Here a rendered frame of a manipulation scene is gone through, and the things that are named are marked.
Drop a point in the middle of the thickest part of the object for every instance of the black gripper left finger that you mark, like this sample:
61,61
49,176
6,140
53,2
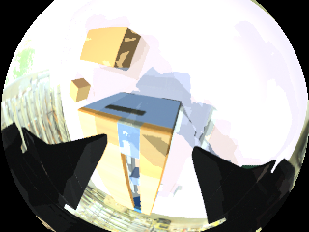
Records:
69,165

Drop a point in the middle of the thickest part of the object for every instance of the small blue block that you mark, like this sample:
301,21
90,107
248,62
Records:
134,176

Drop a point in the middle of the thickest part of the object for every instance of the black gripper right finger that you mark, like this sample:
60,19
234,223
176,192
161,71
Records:
222,183

